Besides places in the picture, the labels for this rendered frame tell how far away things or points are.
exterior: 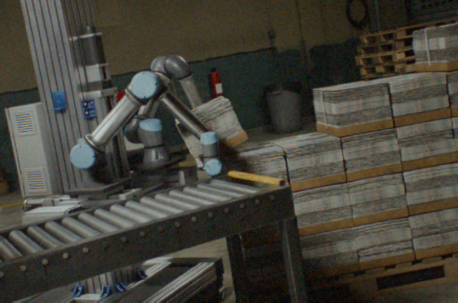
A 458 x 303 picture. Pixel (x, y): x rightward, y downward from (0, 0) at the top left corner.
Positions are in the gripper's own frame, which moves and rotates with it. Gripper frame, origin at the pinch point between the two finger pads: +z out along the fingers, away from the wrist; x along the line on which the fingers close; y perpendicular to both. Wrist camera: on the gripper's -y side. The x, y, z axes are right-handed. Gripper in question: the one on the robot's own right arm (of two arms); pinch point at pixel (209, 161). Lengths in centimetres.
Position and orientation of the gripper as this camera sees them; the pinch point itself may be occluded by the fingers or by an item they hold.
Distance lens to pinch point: 340.0
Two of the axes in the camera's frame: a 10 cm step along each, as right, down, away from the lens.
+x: -8.9, 4.6, -0.6
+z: -1.1, -0.9, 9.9
